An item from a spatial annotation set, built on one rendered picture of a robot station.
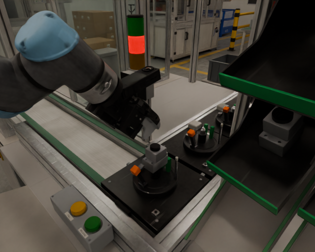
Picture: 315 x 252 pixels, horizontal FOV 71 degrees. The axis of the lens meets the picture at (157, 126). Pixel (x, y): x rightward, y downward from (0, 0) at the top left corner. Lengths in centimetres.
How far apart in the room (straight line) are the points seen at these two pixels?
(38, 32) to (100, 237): 47
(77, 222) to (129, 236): 14
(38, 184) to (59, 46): 69
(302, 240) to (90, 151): 74
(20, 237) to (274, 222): 67
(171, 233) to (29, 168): 66
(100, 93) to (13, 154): 82
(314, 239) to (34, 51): 55
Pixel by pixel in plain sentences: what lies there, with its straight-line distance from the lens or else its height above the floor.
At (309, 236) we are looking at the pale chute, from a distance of 53.
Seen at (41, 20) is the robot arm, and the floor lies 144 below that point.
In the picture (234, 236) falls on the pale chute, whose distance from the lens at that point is 53.
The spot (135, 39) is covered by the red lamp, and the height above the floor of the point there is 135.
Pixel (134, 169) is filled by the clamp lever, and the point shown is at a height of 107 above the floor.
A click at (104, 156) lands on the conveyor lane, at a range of 90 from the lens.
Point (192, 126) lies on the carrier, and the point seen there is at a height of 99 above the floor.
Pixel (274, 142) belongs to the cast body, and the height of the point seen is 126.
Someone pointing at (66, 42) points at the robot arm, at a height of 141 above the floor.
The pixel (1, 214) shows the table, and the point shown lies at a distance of 91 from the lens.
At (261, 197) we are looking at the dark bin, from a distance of 37.
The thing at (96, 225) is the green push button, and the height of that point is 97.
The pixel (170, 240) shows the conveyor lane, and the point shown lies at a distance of 59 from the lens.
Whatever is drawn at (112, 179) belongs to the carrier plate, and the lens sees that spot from 72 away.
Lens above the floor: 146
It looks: 31 degrees down
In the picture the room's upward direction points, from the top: straight up
